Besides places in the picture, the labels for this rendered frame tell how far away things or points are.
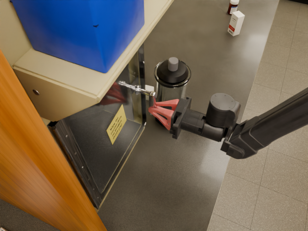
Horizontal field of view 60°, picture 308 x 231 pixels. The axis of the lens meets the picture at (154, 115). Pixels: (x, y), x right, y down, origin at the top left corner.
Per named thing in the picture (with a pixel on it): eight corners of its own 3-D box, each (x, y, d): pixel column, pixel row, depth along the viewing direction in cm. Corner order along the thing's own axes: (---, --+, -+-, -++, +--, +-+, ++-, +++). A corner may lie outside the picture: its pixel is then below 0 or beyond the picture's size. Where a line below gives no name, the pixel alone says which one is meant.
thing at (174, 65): (150, 75, 80) (150, 58, 74) (173, 61, 83) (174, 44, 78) (171, 93, 76) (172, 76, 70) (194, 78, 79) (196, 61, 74)
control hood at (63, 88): (39, 118, 38) (8, 66, 30) (139, 2, 55) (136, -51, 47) (109, 147, 35) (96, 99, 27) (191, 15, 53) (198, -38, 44)
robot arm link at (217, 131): (221, 148, 68) (227, 132, 71) (228, 130, 62) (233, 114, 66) (195, 138, 69) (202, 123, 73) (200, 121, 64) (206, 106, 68)
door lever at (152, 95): (140, 105, 76) (136, 112, 75) (139, 82, 69) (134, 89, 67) (157, 111, 75) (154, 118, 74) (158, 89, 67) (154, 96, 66)
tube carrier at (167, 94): (147, 113, 95) (146, 69, 78) (170, 98, 100) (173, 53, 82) (167, 132, 91) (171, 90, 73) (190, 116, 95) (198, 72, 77)
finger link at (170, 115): (144, 107, 68) (178, 119, 66) (155, 88, 72) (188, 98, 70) (145, 122, 74) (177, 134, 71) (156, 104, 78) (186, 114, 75)
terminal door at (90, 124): (96, 206, 72) (49, 122, 40) (144, 121, 89) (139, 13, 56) (98, 207, 72) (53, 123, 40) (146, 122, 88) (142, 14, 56)
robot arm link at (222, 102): (240, 162, 64) (251, 137, 69) (255, 131, 55) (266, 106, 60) (195, 140, 67) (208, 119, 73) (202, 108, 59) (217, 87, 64)
